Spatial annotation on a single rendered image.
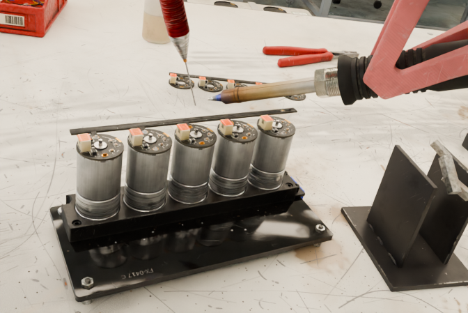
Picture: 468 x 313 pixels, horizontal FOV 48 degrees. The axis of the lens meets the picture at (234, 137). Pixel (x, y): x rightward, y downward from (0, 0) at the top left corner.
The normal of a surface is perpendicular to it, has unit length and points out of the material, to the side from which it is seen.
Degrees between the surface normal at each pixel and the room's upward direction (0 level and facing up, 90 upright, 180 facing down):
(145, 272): 0
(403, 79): 99
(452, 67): 107
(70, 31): 0
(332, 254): 0
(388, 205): 90
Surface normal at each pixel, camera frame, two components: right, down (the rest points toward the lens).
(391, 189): -0.96, -0.01
